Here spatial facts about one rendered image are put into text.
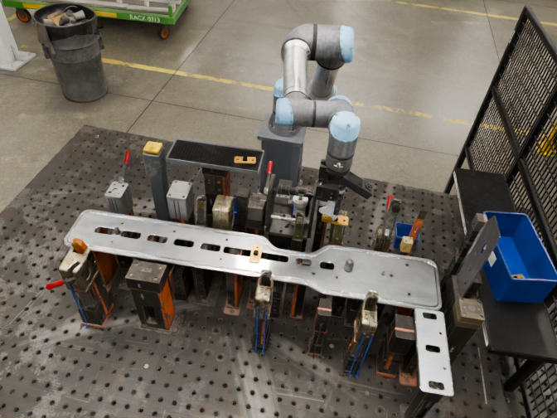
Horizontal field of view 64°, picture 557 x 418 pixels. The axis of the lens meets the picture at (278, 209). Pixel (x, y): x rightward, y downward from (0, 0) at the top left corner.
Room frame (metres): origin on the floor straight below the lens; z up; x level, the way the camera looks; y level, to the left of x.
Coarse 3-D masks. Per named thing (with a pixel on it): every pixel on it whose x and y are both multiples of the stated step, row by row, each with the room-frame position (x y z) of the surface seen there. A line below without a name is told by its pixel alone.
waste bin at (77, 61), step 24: (48, 24) 3.51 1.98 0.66; (72, 24) 3.55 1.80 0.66; (96, 24) 3.62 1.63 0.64; (48, 48) 3.43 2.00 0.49; (72, 48) 3.39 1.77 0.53; (96, 48) 3.58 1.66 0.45; (72, 72) 3.40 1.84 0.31; (96, 72) 3.53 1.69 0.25; (72, 96) 3.41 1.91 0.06; (96, 96) 3.48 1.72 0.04
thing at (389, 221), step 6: (390, 198) 1.16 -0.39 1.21; (390, 204) 1.14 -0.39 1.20; (396, 204) 1.14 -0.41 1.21; (390, 210) 1.14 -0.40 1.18; (396, 210) 1.11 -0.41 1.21; (390, 216) 1.14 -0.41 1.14; (396, 216) 1.13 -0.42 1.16; (384, 222) 1.15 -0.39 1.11; (390, 222) 1.14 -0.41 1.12; (384, 228) 1.13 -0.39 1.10; (390, 228) 1.13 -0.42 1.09; (390, 234) 1.12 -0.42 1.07
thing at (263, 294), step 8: (272, 280) 0.89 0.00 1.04; (256, 288) 0.86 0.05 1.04; (264, 288) 0.86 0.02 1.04; (272, 288) 0.87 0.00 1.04; (256, 296) 0.82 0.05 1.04; (264, 296) 0.83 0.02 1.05; (272, 296) 0.88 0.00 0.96; (256, 304) 0.81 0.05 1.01; (264, 304) 0.81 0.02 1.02; (256, 312) 0.81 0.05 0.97; (264, 312) 0.81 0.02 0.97; (256, 320) 0.81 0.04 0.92; (264, 320) 0.81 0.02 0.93; (256, 328) 0.81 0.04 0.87; (264, 328) 0.81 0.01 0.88; (256, 336) 0.81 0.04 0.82; (264, 336) 0.81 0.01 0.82; (256, 344) 0.81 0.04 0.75; (264, 344) 0.82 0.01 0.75; (264, 352) 0.80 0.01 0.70
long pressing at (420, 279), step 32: (96, 224) 1.12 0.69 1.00; (128, 224) 1.13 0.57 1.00; (160, 224) 1.14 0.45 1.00; (128, 256) 0.99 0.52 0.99; (160, 256) 0.99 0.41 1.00; (192, 256) 1.00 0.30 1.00; (224, 256) 1.01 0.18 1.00; (288, 256) 1.04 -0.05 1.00; (320, 256) 1.05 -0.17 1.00; (352, 256) 1.06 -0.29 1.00; (384, 256) 1.07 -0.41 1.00; (320, 288) 0.91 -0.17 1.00; (352, 288) 0.92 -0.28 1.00; (384, 288) 0.93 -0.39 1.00; (416, 288) 0.94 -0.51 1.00
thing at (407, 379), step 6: (414, 342) 0.80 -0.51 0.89; (414, 348) 0.77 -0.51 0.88; (426, 348) 0.76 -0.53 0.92; (432, 348) 0.75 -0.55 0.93; (408, 354) 0.79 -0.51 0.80; (414, 354) 0.76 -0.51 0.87; (402, 360) 0.82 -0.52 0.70; (408, 360) 0.77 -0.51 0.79; (414, 360) 0.76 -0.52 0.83; (402, 366) 0.79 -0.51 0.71; (408, 366) 0.76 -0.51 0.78; (414, 366) 0.76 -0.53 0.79; (402, 372) 0.76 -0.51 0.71; (408, 372) 0.76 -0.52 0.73; (414, 372) 0.75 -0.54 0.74; (402, 378) 0.75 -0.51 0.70; (408, 378) 0.75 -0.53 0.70; (414, 378) 0.75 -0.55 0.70; (402, 384) 0.72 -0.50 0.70; (408, 384) 0.73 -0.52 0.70; (414, 384) 0.73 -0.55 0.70
